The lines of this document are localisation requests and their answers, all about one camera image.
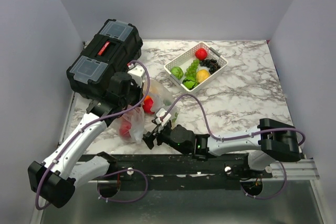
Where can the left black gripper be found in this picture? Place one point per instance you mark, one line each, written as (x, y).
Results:
(139, 90)

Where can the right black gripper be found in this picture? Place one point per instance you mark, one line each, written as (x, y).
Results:
(148, 138)

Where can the clear plastic bag of fruits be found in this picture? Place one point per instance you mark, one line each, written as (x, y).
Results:
(131, 125)

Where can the green fake watermelon ball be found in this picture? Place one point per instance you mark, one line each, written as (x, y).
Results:
(190, 82)

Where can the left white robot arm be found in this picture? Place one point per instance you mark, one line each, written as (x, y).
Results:
(56, 178)

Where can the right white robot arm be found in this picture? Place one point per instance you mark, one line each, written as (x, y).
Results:
(268, 142)

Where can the red fake fruit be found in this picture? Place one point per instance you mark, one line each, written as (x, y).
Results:
(148, 104)

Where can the green fake apple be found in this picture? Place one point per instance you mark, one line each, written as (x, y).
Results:
(177, 72)

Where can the green fake grape bunch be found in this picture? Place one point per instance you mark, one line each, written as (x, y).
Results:
(192, 69)

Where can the red fake apple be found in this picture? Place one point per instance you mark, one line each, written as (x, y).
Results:
(201, 54)

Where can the dark purple fake grapes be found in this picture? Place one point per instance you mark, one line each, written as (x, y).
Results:
(211, 64)

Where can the black plastic toolbox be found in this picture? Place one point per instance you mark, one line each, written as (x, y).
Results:
(111, 49)

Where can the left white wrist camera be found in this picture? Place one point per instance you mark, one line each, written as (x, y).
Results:
(137, 72)

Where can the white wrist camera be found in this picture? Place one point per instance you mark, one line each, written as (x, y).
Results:
(162, 117)
(137, 72)

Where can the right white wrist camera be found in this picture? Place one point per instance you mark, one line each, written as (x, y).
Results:
(162, 117)

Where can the black metal mounting rail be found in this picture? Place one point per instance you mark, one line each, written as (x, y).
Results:
(182, 172)

